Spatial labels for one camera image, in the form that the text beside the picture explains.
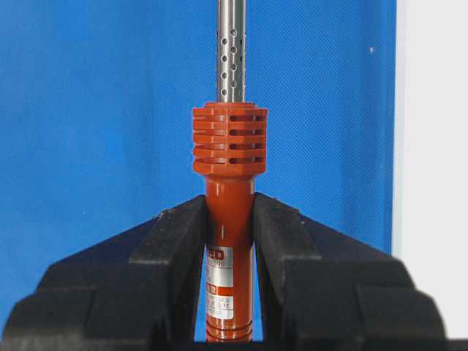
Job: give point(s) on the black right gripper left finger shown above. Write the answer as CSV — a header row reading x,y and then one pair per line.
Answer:
x,y
135,291

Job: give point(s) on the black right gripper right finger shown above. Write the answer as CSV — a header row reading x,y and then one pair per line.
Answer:
x,y
322,290

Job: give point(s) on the red soldering iron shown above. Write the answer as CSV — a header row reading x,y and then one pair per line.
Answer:
x,y
230,150

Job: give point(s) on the white foam board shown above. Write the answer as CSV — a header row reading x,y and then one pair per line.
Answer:
x,y
429,231

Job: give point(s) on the blue table cloth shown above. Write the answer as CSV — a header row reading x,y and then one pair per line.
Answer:
x,y
96,117

